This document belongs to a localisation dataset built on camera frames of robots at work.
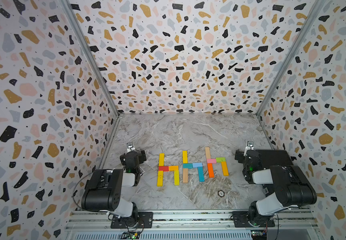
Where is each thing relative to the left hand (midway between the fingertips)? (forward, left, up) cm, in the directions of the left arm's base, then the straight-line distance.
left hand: (133, 151), depth 92 cm
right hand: (0, -72, -1) cm, 72 cm away
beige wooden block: (+2, -47, -7) cm, 48 cm away
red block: (-10, -19, -5) cm, 22 cm away
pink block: (-4, -48, -6) cm, 49 cm away
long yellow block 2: (-18, -17, -6) cm, 25 cm away
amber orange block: (-9, -56, -7) cm, 58 cm away
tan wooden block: (-15, -32, -6) cm, 36 cm away
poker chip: (-24, -51, -7) cm, 57 cm away
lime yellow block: (-15, -26, -6) cm, 31 cm away
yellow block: (-1, -32, -7) cm, 33 cm away
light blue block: (-7, -39, -6) cm, 40 cm away
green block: (-4, -54, -5) cm, 54 cm away
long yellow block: (-3, -17, -6) cm, 18 cm away
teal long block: (-13, -41, -7) cm, 44 cm away
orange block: (-11, -47, -6) cm, 49 cm away
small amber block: (-9, -24, -5) cm, 26 cm away
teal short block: (-7, -33, -6) cm, 35 cm away
